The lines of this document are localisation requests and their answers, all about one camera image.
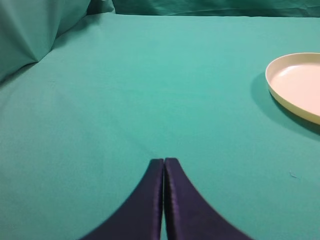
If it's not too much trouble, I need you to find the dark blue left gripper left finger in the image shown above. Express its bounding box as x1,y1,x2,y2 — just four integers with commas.
82,158,164,240

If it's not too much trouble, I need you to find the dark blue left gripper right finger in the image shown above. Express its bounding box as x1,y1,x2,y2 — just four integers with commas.
164,158,251,240

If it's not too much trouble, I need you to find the pale yellow plate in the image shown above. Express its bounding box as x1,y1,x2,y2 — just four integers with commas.
265,52,320,125

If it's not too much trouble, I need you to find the green tablecloth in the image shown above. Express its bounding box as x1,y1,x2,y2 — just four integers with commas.
0,13,320,240

